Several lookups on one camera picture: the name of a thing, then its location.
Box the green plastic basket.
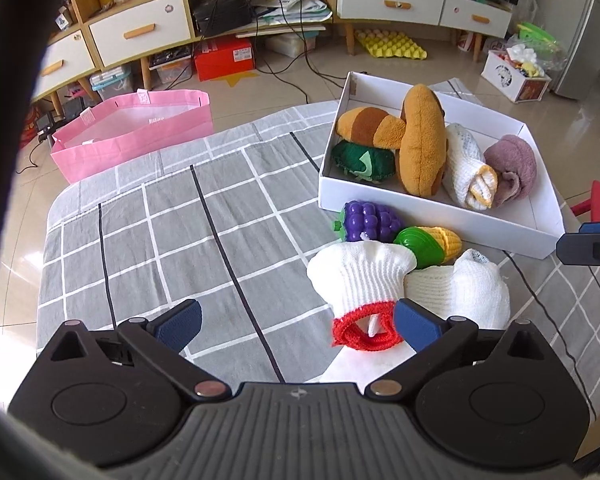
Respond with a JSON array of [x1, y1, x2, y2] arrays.
[[516, 22, 562, 55]]

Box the white glove red cuff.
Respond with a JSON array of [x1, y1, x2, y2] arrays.
[[306, 240, 417, 352]]

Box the red shoe box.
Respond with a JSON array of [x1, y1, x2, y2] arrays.
[[194, 36, 254, 81]]

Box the mauve towel cloth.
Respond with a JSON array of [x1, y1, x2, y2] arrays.
[[484, 134, 538, 207]]

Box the yellow egg tray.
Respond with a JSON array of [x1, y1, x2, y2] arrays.
[[354, 28, 428, 61]]

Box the pink shopping bag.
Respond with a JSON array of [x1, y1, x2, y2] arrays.
[[50, 90, 213, 183]]

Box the purple toy grapes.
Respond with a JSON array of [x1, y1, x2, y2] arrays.
[[332, 200, 404, 243]]

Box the wooden white TV cabinet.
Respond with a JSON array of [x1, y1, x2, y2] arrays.
[[33, 0, 512, 100]]

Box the clear storage bin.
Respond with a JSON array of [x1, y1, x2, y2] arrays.
[[90, 64, 134, 101]]

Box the black printer device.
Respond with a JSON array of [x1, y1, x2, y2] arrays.
[[188, 0, 252, 38]]

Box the brown plush animal toy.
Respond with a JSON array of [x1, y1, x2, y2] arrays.
[[336, 84, 448, 198]]

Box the grey checked tablecloth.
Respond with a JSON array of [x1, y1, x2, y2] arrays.
[[38, 101, 600, 411]]

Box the white toy carton box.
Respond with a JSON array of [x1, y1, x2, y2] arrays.
[[481, 44, 550, 103]]

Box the white knit glove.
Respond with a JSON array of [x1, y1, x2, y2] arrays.
[[405, 248, 510, 330]]

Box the dark green felt plush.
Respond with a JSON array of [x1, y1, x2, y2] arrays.
[[332, 141, 396, 183]]

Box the green yellow toy corn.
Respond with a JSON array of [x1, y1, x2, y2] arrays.
[[393, 226, 463, 269]]

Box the silver refrigerator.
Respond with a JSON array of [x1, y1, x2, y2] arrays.
[[545, 0, 600, 101]]

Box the white yellow-cuff glove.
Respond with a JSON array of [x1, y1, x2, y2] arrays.
[[442, 124, 498, 211]]

